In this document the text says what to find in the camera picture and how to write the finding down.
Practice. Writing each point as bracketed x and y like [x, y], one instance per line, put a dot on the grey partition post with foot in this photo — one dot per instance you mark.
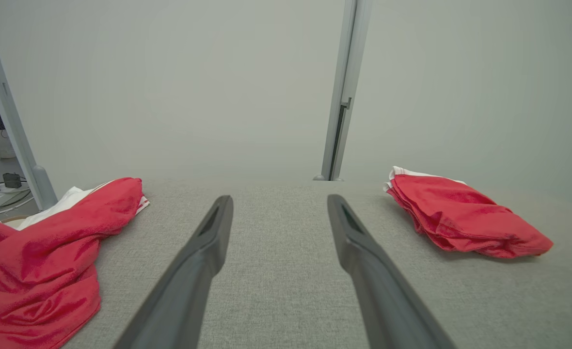
[5, 102]

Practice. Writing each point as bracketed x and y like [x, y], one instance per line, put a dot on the grey fabric sofa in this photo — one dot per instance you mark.
[286, 291]

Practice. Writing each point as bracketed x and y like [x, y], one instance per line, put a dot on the grey post with black slot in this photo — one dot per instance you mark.
[346, 72]

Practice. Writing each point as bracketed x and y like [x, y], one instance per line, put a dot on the red and white jersey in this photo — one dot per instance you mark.
[34, 271]

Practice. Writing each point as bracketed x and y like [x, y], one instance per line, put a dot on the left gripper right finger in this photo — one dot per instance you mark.
[378, 291]

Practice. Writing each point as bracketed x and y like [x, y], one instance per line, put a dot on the red shorts with white trim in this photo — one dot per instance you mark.
[460, 213]

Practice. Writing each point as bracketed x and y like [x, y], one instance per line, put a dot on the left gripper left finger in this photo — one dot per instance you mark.
[189, 286]

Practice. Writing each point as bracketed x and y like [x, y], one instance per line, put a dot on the black power adapter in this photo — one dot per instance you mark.
[12, 180]

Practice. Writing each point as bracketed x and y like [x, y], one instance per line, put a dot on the white sneaker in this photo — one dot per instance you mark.
[7, 154]

